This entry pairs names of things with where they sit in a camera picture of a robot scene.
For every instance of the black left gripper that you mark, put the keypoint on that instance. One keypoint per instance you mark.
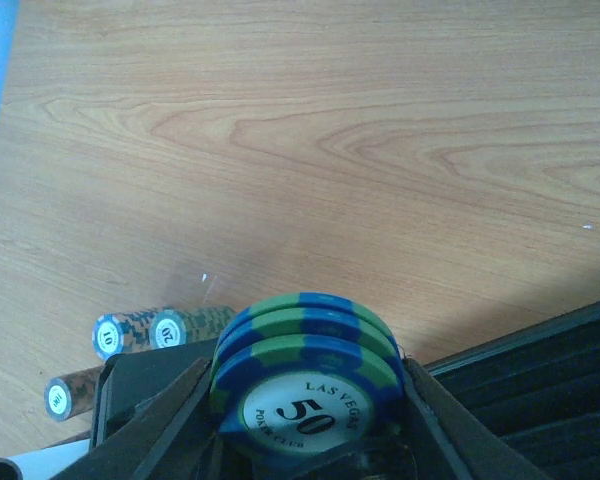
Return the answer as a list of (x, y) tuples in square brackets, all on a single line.
[(131, 380)]

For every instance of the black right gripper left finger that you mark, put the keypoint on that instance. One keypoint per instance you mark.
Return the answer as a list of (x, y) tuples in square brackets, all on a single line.
[(165, 441)]

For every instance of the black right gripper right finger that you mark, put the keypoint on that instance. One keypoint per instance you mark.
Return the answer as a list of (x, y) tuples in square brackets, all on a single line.
[(449, 442)]

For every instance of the black poker set case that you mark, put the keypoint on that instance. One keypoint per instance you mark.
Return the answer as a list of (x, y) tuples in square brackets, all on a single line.
[(537, 390)]

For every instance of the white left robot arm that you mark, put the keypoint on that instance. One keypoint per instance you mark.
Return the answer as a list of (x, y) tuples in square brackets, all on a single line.
[(45, 463)]

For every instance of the blue 10 chip stack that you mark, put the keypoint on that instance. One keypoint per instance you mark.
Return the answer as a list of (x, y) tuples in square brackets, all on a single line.
[(123, 332)]

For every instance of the brown chip stack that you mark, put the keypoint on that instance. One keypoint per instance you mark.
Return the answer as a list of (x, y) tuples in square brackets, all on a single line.
[(69, 395)]

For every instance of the green 20 chip stack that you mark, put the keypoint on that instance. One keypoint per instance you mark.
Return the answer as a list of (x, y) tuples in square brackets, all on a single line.
[(172, 327)]

